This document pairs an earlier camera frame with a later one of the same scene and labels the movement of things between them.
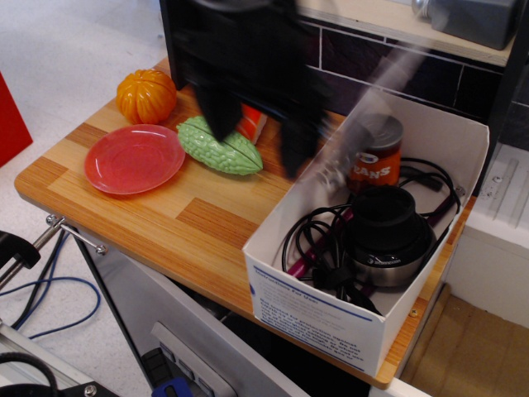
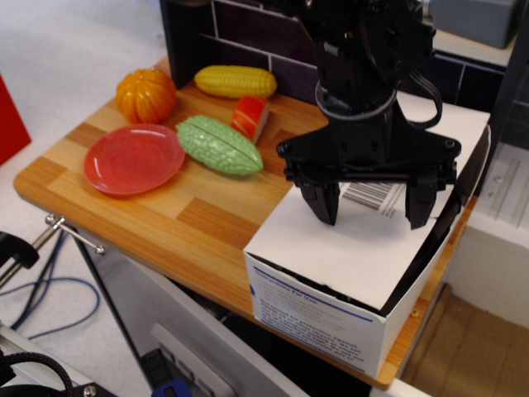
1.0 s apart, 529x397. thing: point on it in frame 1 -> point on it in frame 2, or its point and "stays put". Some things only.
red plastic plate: (135, 159) stays put
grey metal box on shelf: (489, 23) stays put
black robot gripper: (255, 50) -> (361, 143)
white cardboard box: (359, 246) stays put
